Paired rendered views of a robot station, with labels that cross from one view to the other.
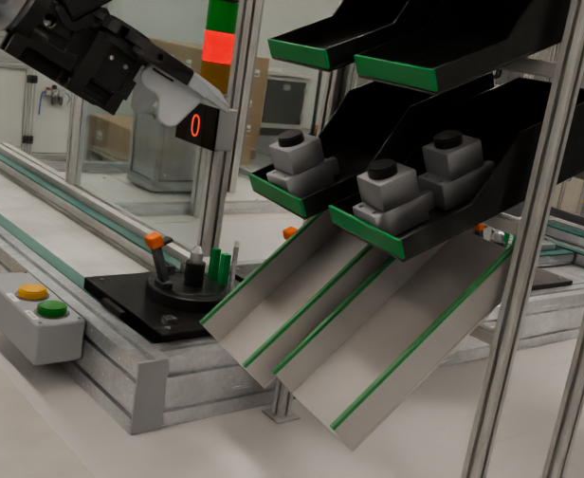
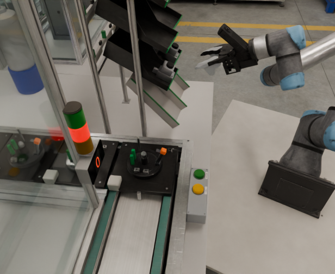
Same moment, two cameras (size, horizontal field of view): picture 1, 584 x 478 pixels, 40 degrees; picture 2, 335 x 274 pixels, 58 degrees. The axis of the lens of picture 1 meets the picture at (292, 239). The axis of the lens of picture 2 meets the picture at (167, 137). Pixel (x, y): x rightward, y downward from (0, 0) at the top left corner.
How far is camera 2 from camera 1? 1.85 m
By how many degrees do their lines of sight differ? 105
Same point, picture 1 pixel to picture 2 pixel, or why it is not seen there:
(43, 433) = (213, 165)
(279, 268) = (156, 107)
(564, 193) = not seen: outside the picture
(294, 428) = not seen: hidden behind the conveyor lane
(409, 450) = (130, 123)
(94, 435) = (201, 159)
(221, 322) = (173, 123)
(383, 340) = not seen: hidden behind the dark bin
